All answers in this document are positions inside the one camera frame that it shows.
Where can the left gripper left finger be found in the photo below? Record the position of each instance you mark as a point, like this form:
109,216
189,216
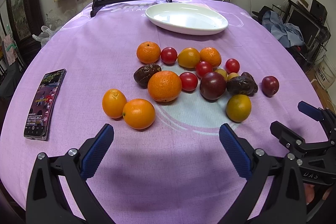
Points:
46,201

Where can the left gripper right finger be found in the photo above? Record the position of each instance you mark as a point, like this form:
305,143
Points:
285,202

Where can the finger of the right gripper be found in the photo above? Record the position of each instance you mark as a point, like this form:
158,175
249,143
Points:
290,140
317,114

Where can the small dark red plum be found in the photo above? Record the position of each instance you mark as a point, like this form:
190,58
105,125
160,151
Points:
270,86

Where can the greenish yellow round fruit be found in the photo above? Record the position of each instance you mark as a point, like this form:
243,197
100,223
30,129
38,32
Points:
238,108

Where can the dark water chestnut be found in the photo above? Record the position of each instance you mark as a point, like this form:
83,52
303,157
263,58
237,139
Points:
143,74
244,84

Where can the cherry tomato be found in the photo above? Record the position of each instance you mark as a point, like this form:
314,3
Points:
169,55
189,81
232,66
202,68

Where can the large dark plum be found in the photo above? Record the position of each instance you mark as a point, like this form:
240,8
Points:
212,86

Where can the orange kumquat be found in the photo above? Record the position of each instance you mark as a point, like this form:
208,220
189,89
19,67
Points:
113,102

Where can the orange round fruit front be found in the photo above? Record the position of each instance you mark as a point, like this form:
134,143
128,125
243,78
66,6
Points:
139,114

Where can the cherry tomato front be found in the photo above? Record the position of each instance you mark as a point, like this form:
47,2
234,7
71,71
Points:
189,81

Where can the large mandarin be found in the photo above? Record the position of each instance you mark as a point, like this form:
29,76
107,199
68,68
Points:
164,86

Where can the right human hand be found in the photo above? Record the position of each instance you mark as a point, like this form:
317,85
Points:
309,193

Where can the white bucket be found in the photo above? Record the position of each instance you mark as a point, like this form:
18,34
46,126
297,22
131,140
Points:
325,73

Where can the black smartphone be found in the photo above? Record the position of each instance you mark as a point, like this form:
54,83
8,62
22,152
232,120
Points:
39,117

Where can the blue clothes pile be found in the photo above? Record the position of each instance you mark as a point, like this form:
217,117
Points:
287,34

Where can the black metal rack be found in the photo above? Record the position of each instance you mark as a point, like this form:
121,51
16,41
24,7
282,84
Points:
314,34

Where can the small mandarin back right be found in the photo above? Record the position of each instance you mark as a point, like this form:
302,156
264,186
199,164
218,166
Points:
212,56

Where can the yellow orange round fruit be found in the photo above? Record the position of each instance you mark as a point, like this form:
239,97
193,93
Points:
189,58

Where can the purple tablecloth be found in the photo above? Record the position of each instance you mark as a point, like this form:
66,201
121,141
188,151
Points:
176,171

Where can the white oval plate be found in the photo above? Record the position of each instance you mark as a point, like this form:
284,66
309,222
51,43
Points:
187,19

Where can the white plastic bag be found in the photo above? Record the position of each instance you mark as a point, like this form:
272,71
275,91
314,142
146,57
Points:
45,35

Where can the mandarin orange back left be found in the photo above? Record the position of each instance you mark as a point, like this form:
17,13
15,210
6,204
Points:
148,52

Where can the dark wooden cabinet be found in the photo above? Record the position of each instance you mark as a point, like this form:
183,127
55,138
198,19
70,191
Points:
26,20

